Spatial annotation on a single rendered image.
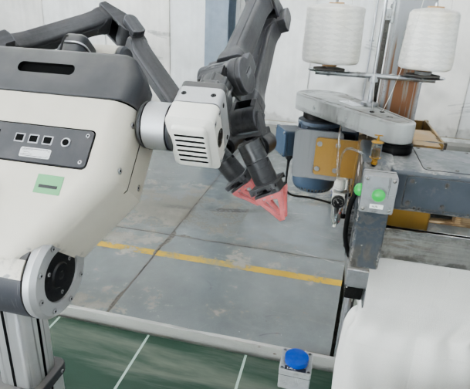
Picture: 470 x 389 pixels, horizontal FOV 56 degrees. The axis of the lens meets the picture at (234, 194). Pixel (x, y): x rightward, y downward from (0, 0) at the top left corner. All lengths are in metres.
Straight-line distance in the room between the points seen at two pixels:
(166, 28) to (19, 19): 2.36
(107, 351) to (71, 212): 1.19
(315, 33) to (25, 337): 1.01
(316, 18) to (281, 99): 5.05
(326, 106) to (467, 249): 0.56
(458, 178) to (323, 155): 0.49
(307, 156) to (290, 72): 4.82
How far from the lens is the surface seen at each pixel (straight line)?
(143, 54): 1.31
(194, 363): 1.84
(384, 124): 1.18
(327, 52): 1.28
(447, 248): 1.35
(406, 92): 1.54
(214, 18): 5.95
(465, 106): 6.47
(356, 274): 1.17
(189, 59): 6.56
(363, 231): 1.12
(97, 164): 0.79
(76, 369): 1.88
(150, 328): 1.98
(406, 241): 1.32
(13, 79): 0.96
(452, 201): 1.12
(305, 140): 1.45
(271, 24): 1.24
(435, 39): 1.31
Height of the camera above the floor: 1.64
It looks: 22 degrees down
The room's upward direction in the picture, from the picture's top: 3 degrees clockwise
